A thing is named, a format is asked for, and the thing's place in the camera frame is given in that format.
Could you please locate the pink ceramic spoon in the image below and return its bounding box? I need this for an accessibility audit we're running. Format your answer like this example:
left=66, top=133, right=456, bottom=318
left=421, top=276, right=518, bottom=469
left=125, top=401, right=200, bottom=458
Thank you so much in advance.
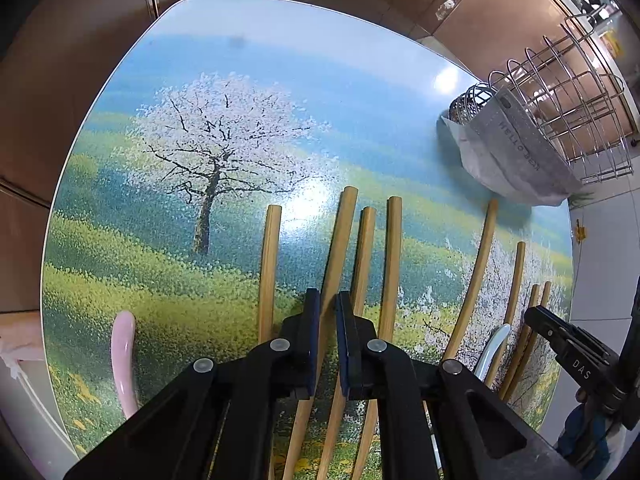
left=111, top=311, right=138, bottom=419

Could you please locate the blue gloved right hand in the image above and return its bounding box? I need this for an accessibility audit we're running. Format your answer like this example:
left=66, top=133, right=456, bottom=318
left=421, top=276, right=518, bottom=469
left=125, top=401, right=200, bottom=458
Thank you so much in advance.
left=554, top=388, right=622, bottom=479

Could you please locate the grey cloth under basket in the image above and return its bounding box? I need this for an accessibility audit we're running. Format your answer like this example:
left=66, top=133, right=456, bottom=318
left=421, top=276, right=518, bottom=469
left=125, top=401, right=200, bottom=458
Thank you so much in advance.
left=442, top=84, right=582, bottom=207

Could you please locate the wire utensil holder basket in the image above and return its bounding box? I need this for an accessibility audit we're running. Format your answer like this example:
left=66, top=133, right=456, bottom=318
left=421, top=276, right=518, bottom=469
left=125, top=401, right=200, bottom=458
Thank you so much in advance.
left=449, top=11, right=638, bottom=184

